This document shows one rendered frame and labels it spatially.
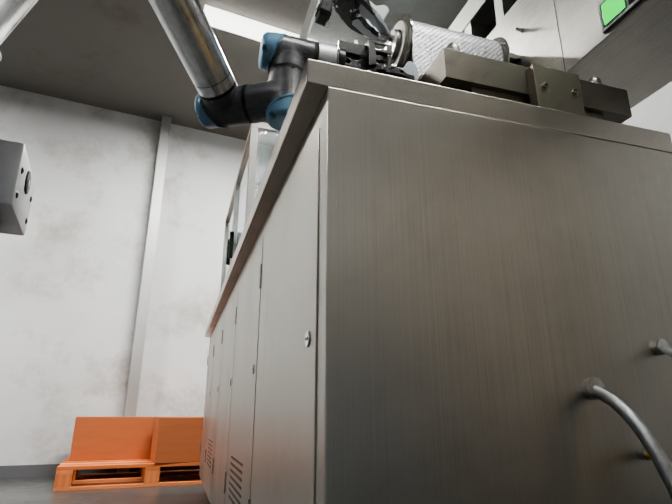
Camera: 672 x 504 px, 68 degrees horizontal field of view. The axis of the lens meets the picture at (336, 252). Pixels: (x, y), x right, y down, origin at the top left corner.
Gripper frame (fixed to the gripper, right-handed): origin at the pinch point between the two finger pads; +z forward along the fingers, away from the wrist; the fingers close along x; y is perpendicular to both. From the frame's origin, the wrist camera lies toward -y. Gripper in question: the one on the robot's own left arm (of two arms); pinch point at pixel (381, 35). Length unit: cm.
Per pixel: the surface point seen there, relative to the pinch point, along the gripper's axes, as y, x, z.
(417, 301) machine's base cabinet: -61, -32, 38
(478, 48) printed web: 11.4, -6.1, 18.9
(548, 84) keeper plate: -9.9, -27.8, 33.8
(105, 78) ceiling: 60, 293, -203
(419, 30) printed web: 2.6, -6.2, 6.5
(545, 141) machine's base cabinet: -25, -32, 38
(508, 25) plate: 33.8, 0.7, 19.9
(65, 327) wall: -97, 339, -84
